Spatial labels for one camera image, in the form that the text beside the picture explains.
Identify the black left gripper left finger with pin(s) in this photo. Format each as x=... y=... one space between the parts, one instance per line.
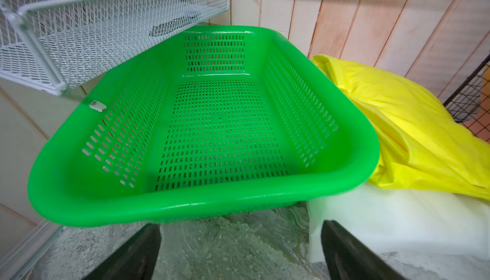
x=135 y=259

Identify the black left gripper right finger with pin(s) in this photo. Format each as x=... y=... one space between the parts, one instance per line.
x=347 y=258

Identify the neon yellow raincoat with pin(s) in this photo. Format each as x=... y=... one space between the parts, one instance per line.
x=421 y=146

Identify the green plastic perforated basket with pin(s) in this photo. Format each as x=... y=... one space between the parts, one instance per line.
x=216 y=120

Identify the white folded raincoat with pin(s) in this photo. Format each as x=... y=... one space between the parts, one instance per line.
x=404 y=220

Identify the black wire desk organizer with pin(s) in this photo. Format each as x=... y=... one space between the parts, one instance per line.
x=469 y=104

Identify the white wire mesh shelf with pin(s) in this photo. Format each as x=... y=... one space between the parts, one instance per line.
x=56 y=45

